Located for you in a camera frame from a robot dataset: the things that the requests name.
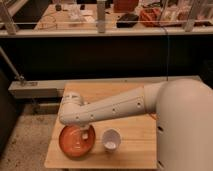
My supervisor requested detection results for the orange plate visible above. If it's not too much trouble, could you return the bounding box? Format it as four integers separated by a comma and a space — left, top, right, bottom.
59, 125, 96, 158

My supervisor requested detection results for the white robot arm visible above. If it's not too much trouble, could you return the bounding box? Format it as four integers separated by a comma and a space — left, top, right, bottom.
59, 79, 213, 171

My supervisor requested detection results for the wooden table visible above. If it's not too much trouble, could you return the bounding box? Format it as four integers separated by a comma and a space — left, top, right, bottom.
44, 81, 158, 170

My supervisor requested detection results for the grey metal beam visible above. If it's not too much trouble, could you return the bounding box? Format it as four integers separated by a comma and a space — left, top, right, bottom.
7, 75, 202, 100

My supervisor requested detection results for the black device on bench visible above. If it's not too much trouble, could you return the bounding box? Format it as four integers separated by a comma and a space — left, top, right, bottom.
116, 13, 139, 28

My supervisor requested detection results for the orange box on bench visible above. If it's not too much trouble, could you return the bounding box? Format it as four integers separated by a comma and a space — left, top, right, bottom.
139, 8, 161, 27

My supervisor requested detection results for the white vertical post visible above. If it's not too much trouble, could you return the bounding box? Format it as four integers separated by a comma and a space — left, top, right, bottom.
97, 0, 106, 33

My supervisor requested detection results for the black hanging cable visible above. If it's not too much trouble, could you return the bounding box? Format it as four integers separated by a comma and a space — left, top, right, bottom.
159, 24, 170, 82

